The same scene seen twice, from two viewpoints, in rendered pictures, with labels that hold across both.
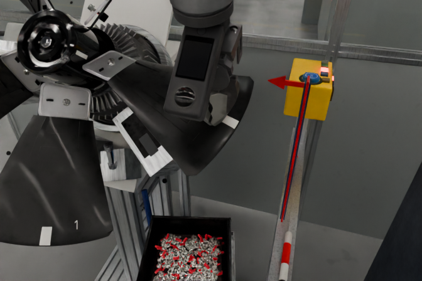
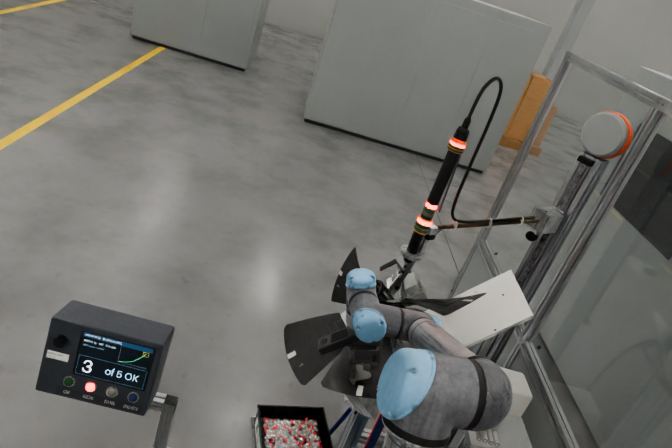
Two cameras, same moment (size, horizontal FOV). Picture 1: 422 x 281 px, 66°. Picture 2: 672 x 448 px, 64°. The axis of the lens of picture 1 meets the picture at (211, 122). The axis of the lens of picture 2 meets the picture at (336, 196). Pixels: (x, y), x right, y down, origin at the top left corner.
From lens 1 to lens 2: 1.28 m
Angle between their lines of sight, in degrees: 58
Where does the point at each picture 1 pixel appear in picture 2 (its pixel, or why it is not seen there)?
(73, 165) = not seen: hidden behind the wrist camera
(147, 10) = (462, 332)
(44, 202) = (305, 344)
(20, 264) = (319, 403)
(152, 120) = (344, 355)
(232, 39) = (365, 349)
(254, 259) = not seen: outside the picture
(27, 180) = (311, 330)
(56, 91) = not seen: hidden behind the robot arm
